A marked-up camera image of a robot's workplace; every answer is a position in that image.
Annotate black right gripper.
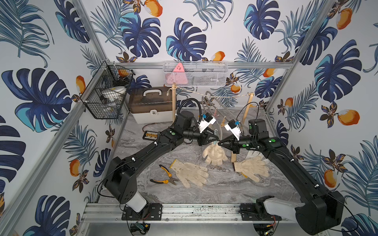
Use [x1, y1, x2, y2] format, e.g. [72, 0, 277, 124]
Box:
[218, 134, 257, 154]

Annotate wooden drying rack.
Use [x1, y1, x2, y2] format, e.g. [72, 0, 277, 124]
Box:
[170, 83, 255, 163]

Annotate beige glove red cuff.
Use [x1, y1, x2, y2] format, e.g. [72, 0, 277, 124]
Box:
[202, 144, 228, 166]

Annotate beige glove yellow cuff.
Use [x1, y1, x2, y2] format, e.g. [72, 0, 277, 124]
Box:
[169, 159, 209, 188]

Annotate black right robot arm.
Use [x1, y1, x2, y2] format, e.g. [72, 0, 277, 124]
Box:
[219, 119, 345, 235]

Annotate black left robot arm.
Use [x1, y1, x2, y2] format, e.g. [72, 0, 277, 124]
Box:
[102, 111, 219, 213]

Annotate beige glove right side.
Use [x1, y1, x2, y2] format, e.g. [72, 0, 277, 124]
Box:
[233, 150, 270, 183]

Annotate small black tablet device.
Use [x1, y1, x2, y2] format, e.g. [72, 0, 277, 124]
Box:
[142, 131, 160, 142]

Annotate brown lidded storage box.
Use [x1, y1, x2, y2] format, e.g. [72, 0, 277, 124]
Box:
[129, 87, 173, 124]

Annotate pink triangular card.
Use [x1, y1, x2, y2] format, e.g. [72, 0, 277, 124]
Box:
[166, 63, 188, 85]

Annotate white object in basket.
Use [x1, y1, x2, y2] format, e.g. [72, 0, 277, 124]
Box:
[101, 86, 127, 101]

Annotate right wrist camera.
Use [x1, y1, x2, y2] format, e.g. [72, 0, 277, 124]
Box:
[224, 120, 242, 141]

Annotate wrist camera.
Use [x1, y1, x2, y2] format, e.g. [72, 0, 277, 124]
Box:
[198, 113, 216, 133]
[224, 120, 242, 141]

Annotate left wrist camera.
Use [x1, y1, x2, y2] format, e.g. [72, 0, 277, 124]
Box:
[198, 113, 216, 133]

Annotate yellow handled pliers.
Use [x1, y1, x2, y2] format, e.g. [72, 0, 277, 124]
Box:
[149, 164, 179, 186]

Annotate clear mesh wall tray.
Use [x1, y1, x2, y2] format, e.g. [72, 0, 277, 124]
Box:
[162, 62, 228, 87]

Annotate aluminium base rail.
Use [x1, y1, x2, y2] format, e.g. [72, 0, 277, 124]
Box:
[82, 204, 297, 223]

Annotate black wire basket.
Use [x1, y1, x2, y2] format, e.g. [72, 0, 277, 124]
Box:
[80, 62, 135, 120]

